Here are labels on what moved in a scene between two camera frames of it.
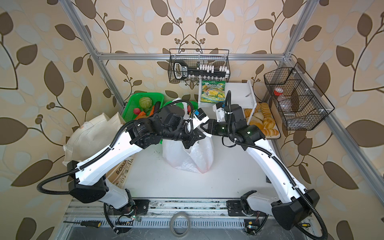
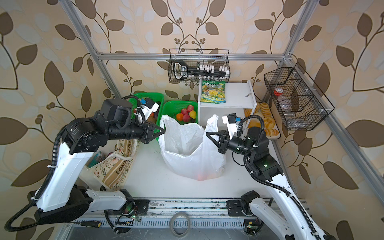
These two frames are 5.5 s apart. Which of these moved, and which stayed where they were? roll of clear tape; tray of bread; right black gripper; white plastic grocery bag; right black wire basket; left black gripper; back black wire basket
Moved: left black gripper; right black gripper; white plastic grocery bag
Stayed: roll of clear tape; right black wire basket; tray of bread; back black wire basket
